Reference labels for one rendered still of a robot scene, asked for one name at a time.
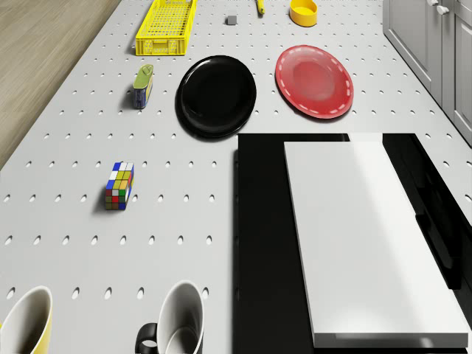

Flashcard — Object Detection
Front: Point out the black mug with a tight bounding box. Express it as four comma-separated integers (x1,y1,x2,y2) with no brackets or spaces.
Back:
134,280,206,354

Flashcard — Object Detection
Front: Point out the yellow mug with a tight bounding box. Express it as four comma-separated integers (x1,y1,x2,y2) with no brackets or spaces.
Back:
0,285,54,354

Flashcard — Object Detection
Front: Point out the red plate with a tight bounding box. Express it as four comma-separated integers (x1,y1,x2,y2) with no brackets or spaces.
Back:
274,44,355,120

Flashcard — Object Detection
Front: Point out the yellow basket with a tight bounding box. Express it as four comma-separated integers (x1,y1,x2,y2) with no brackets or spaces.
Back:
135,0,198,57

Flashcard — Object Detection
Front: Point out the flat-sided can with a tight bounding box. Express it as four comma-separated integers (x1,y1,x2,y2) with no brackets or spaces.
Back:
132,63,155,110

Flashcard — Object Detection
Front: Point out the black plate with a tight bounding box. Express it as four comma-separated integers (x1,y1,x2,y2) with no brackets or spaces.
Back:
175,55,258,140

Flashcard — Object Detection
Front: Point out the puzzle cube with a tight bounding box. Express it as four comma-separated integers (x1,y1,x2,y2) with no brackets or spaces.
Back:
104,162,135,211

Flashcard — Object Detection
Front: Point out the yellow bowl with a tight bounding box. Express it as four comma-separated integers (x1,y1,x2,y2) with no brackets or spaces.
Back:
288,0,319,27

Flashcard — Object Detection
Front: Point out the black stove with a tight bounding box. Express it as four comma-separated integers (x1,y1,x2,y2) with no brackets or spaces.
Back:
232,132,472,354

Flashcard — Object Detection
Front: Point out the white cabinet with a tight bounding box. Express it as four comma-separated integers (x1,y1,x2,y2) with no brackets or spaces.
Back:
382,0,472,148

